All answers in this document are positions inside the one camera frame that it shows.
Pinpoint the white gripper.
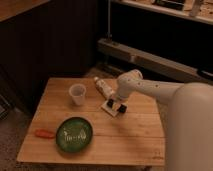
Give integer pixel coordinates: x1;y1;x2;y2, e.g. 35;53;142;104
107;92;127;113

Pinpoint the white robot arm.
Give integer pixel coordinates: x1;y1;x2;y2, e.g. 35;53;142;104
112;70;213;171

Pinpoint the white tube bottle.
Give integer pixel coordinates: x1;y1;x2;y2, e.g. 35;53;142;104
94;77;114;99

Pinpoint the translucent plastic cup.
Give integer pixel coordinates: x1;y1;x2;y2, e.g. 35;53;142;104
69;84;86;106

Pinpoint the wooden table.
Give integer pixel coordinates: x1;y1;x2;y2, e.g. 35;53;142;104
17;78;165;166

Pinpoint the green plate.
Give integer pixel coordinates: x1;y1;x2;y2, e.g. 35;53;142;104
55;117;93;153

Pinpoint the grey baseboard heater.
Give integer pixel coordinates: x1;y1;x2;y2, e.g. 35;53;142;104
98;38;213;85

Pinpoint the orange carrot toy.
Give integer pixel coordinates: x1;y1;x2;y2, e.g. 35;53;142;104
35;129;55;139

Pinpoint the vertical metal pole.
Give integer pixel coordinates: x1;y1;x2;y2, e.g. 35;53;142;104
107;0;111;40

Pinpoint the wooden shelf ledge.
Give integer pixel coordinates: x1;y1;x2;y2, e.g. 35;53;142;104
112;0;213;25

